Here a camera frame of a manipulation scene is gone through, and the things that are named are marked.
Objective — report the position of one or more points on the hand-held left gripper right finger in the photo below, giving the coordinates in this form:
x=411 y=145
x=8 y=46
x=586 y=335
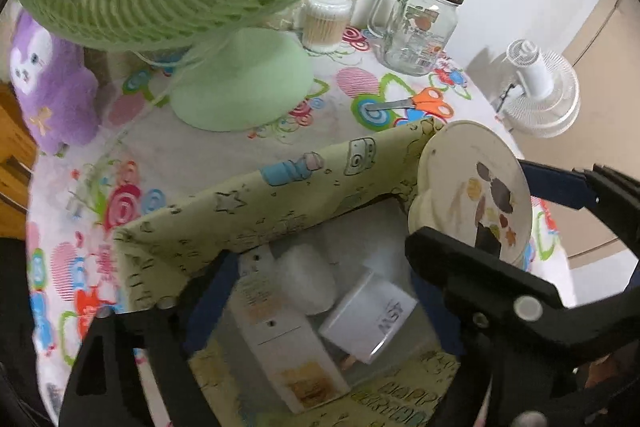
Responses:
x=447 y=327

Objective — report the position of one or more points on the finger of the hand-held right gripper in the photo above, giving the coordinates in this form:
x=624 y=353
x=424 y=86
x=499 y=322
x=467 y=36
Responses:
x=610 y=317
x=555 y=187

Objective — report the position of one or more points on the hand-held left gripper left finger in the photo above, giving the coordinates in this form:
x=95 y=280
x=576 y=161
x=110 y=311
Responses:
x=210 y=307

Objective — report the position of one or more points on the small white printed box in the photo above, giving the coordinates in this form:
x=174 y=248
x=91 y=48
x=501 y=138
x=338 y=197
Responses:
x=280 y=347

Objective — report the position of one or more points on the white charger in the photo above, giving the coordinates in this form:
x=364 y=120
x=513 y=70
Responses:
x=360 y=322

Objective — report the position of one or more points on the cream bear shaped case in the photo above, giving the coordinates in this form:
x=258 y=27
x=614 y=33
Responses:
x=465 y=172

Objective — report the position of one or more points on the white round object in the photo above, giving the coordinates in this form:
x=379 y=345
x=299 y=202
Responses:
x=305 y=279

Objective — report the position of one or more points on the yellow printed storage box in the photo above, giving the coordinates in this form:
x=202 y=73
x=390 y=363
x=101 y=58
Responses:
x=300 y=187

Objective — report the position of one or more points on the white standing fan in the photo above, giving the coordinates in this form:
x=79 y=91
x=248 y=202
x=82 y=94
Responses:
x=540 y=77

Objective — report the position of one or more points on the glass mug jar green lid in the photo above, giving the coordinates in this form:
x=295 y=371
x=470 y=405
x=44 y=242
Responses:
x=420 y=37

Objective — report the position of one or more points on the green desk fan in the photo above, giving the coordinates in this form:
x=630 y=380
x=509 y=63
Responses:
x=240 y=72

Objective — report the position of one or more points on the wooden chair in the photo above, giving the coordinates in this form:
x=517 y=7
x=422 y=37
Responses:
x=12 y=147

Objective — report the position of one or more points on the purple plush toy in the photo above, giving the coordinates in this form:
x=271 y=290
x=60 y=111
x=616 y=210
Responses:
x=55 y=92

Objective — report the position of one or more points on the cotton swab container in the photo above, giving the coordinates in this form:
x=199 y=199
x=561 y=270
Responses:
x=325 y=27

